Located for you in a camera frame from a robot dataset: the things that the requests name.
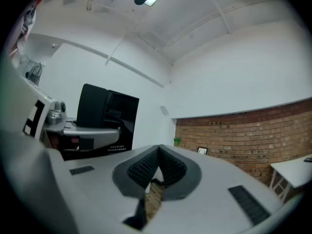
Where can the green plant sprig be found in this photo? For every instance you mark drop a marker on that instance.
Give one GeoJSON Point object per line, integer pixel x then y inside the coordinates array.
{"type": "Point", "coordinates": [177, 140]}

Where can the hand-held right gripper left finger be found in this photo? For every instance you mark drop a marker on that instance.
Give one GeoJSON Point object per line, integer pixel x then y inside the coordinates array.
{"type": "Point", "coordinates": [92, 191]}

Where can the black framed deer picture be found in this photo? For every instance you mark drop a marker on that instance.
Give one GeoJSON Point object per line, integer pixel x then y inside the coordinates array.
{"type": "Point", "coordinates": [202, 151]}

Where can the small black framed card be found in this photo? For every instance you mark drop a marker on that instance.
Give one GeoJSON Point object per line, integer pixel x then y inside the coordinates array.
{"type": "Point", "coordinates": [308, 159]}

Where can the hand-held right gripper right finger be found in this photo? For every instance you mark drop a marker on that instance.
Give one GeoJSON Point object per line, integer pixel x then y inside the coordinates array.
{"type": "Point", "coordinates": [209, 194]}

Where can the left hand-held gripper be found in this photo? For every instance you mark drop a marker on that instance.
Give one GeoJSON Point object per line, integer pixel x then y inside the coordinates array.
{"type": "Point", "coordinates": [46, 106]}

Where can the white side table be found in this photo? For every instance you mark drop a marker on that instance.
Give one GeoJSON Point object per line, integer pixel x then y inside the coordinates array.
{"type": "Point", "coordinates": [292, 172]}

